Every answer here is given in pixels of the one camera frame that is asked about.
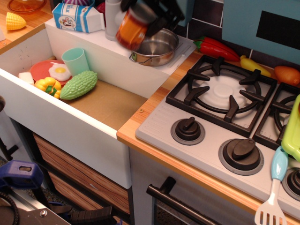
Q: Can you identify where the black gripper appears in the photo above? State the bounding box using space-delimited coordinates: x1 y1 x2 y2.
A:
120 0 185 37

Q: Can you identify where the orange toy beans can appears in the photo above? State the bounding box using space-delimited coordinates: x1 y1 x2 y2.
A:
116 3 156 51

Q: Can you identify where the stainless steel pot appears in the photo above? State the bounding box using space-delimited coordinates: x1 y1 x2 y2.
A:
129 29 179 67

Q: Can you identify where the grey toy faucet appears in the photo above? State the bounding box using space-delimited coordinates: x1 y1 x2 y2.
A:
105 0 126 41

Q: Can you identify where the toy milk carton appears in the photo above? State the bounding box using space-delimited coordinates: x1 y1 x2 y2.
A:
52 3 105 33

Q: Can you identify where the purple toy vegetable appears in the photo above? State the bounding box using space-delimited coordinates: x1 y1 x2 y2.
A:
63 0 90 6

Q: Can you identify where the red toy chili pepper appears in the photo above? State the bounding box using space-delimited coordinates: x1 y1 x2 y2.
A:
193 36 240 61

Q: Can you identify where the mint green plastic cup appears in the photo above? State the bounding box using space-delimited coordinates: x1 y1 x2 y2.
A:
61 48 90 76

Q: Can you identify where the green toy bitter melon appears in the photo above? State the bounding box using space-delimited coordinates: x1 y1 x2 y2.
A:
60 71 98 100

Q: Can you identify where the white toy sink basin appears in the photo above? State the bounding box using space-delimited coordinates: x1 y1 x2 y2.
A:
0 19 195 188

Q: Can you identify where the toy fried egg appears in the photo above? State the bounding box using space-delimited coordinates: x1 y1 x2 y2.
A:
48 64 71 82

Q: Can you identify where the red plastic plate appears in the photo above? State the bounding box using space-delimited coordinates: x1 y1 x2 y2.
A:
30 60 72 86

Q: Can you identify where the yellow toy bell pepper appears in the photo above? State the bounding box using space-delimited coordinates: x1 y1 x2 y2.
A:
34 77 62 99

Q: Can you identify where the orange transparent bowl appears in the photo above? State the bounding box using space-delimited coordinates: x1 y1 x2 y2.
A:
7 0 47 14

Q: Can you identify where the black stove grate left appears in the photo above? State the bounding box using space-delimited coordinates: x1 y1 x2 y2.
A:
166 55 277 137

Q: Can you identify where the black stove grate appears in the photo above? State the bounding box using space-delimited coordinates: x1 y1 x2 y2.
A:
254 83 300 150
166 55 277 137

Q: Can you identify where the black stove knob left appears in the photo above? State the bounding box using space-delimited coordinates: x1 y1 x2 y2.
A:
171 117 205 146

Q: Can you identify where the black stove knob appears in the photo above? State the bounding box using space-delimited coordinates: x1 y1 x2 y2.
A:
218 138 264 176
282 167 300 202
171 117 205 146

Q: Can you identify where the yellow toy corn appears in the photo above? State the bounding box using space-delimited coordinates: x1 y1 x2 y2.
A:
6 12 27 31

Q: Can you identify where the white toy block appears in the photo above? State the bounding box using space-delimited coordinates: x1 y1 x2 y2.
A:
18 72 34 85

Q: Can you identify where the orange toy vegetable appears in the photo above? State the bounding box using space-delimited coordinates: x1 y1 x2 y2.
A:
274 66 300 86

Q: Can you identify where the wooden drawer front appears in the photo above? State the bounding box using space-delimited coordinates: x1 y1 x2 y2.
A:
33 134 130 217

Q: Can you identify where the black stove knob middle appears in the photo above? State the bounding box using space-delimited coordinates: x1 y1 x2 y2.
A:
218 138 264 176

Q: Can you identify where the black stove grate right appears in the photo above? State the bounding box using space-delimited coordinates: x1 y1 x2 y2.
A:
254 83 300 150

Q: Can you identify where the grey toy stove top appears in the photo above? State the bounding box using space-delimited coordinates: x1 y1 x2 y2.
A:
135 54 300 215

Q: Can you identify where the green plastic container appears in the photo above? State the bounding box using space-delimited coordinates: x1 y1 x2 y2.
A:
281 95 300 162

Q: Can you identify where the blue clamp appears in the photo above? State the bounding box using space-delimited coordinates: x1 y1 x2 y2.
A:
0 160 44 189

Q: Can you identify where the black stove knob right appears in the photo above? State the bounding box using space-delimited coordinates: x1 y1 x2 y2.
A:
282 167 300 202

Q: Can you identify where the blue white toy spatula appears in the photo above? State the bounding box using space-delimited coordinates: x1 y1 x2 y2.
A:
255 146 288 225

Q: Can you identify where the black oven door handle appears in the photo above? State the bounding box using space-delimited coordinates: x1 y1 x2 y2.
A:
146 176 219 225

